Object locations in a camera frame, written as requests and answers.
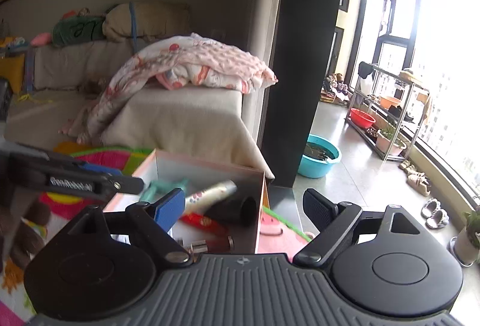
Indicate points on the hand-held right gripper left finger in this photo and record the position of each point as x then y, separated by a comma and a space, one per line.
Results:
168, 209

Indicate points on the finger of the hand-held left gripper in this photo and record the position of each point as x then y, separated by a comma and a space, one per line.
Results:
125, 184
101, 169

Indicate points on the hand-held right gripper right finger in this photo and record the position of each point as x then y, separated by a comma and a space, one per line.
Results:
318, 208

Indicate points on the teal plastic toy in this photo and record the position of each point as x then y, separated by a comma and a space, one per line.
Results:
157, 188

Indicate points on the red printed packet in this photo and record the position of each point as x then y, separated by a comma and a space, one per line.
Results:
200, 221

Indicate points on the white dotted cream tube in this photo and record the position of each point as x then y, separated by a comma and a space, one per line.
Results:
210, 193

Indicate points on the small silver metal object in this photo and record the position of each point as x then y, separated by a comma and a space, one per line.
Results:
197, 248

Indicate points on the pink cardboard box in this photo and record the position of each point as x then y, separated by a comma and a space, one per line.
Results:
210, 170

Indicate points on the black cylindrical case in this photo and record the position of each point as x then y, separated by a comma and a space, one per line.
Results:
232, 211

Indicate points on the colourful cartoon play mat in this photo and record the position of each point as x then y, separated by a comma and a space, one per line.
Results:
93, 154

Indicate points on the teal plastic basin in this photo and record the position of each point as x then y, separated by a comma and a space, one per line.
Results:
318, 163

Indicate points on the beige sofa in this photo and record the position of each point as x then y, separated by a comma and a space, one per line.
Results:
187, 116

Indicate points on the pink potted plant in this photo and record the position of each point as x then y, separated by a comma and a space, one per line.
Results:
390, 144

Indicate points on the red plastic basin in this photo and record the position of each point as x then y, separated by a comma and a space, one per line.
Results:
363, 119

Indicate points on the pair of beige shoes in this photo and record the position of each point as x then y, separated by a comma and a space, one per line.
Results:
418, 179

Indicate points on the striped slipper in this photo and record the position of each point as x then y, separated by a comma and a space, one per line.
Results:
439, 218
429, 206

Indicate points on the pile of shoes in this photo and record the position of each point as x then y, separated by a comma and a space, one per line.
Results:
335, 90

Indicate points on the orange plastic basin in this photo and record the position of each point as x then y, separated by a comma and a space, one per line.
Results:
390, 101

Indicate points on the green plush toy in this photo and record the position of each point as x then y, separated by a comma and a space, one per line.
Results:
75, 30

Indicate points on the pink plush toy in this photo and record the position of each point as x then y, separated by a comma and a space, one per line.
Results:
41, 39

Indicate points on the black garment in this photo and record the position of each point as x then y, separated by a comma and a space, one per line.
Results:
365, 70

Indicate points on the metal shelf rack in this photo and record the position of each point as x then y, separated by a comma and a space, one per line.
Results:
390, 76

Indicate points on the pink printed blanket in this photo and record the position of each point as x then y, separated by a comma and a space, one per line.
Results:
210, 60

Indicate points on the white flower pot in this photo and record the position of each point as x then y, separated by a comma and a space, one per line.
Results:
465, 245

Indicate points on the beige pillow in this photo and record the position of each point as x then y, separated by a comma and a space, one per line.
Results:
150, 20

